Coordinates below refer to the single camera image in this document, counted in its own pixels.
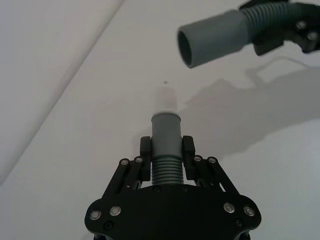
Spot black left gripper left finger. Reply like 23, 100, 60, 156
103, 136, 153, 199

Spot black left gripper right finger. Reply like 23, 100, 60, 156
182, 135, 241, 196

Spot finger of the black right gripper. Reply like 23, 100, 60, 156
238, 0, 320, 11
253, 14, 320, 57

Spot grey hose with rimmed cuff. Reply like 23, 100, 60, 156
150, 86, 185, 186

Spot grey hose with wide cuff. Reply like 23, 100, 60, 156
176, 2, 305, 70

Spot white table cloth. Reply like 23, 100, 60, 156
0, 0, 320, 240

